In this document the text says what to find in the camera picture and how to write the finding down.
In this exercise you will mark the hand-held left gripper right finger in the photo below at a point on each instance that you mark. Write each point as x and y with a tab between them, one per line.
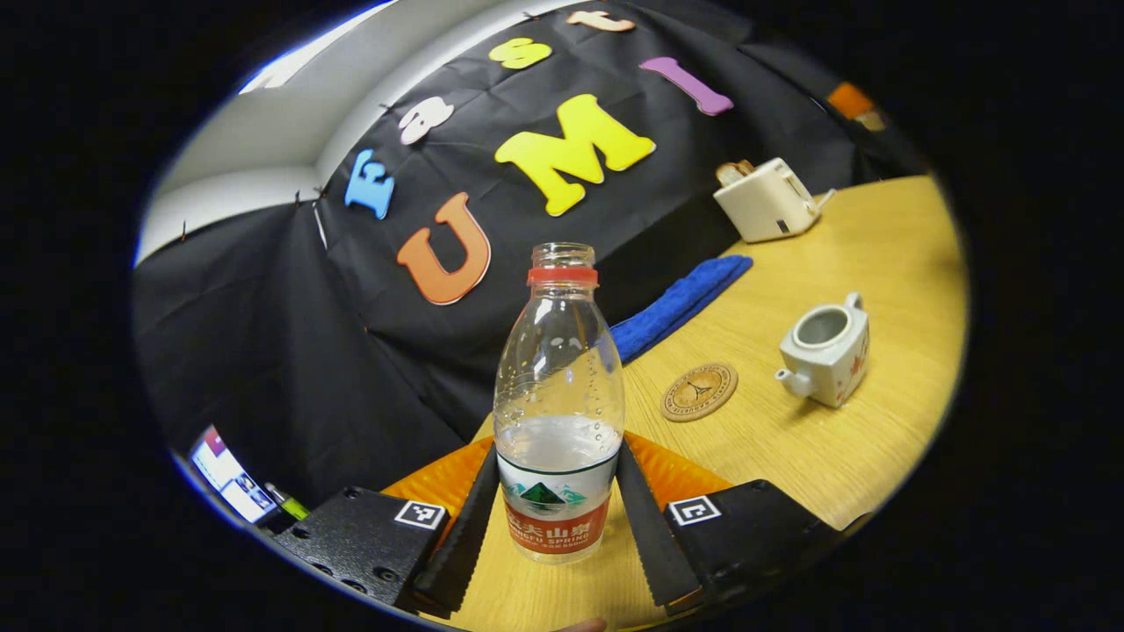
654	535

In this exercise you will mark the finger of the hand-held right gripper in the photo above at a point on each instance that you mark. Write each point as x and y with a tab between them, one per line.
852	101

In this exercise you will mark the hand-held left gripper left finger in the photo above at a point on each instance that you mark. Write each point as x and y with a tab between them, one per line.
465	535

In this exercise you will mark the round brown coaster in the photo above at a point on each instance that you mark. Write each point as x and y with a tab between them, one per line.
699	392

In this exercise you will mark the clear plastic water bottle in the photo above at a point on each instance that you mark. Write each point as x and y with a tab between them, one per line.
558	395

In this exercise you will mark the white ceramic teacup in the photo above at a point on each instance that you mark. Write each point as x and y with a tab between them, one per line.
834	360

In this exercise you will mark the green drink bottle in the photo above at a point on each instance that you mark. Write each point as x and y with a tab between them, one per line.
290	505

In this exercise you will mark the white toaster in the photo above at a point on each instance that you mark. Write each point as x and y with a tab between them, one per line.
764	206

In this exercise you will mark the toast slice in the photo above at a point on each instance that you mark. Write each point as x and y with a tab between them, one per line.
733	171

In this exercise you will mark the blue folded towel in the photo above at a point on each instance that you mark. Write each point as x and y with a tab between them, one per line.
676	303

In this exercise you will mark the computer monitor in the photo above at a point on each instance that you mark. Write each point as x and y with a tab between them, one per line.
233	478

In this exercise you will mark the black backdrop cloth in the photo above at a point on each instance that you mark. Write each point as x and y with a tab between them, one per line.
263	351

